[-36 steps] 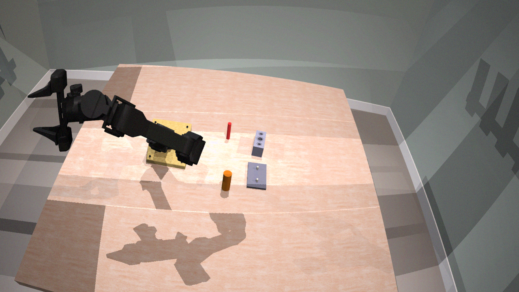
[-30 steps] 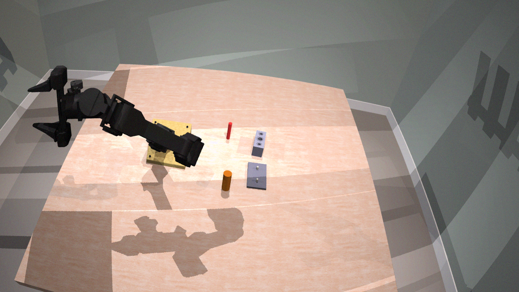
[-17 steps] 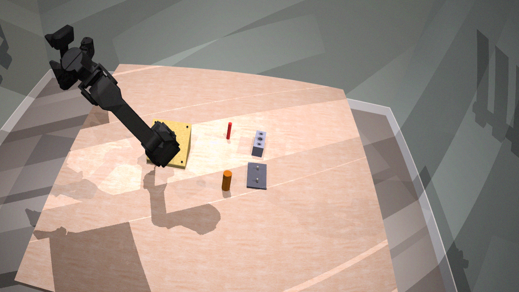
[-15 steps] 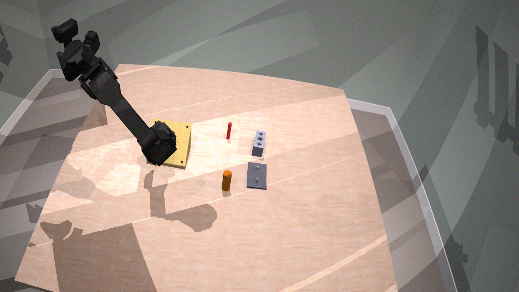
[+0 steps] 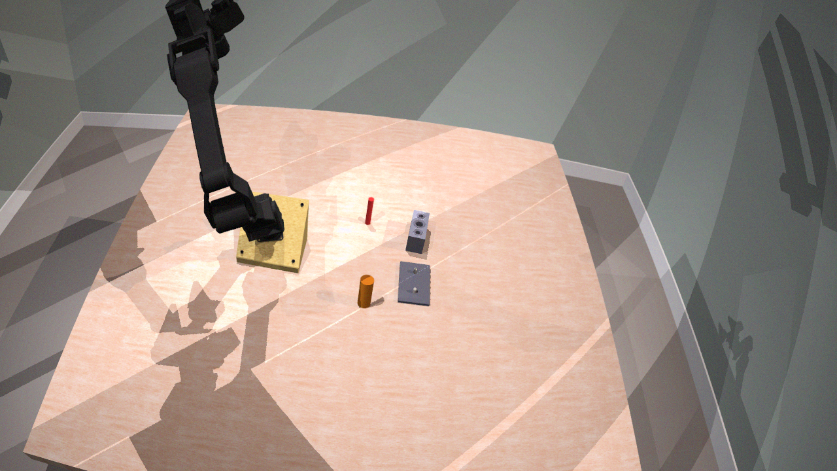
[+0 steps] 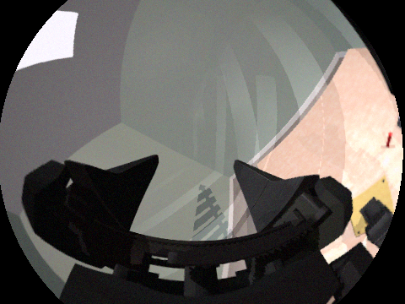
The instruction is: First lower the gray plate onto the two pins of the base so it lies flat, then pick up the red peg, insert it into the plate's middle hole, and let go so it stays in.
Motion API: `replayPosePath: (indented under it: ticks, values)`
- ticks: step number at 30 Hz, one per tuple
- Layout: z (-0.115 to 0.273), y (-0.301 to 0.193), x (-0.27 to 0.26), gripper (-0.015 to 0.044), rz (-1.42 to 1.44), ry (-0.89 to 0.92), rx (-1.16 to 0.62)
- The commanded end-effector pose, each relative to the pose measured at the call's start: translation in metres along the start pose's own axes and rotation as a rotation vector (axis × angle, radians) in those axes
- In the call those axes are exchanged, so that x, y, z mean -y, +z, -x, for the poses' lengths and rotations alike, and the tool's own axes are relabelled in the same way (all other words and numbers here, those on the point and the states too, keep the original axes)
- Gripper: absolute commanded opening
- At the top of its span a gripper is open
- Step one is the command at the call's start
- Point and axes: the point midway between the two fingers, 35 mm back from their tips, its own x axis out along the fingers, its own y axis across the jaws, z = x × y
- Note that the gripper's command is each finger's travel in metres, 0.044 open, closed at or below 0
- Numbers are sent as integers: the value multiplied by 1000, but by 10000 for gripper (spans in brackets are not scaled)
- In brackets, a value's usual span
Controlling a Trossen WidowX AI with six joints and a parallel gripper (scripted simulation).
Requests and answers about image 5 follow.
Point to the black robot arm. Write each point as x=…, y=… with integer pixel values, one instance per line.
x=195, y=75

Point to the red peg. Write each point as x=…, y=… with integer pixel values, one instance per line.
x=369, y=210

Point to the orange cylinder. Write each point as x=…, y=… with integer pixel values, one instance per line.
x=365, y=292

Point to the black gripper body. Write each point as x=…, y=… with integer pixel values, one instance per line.
x=222, y=46

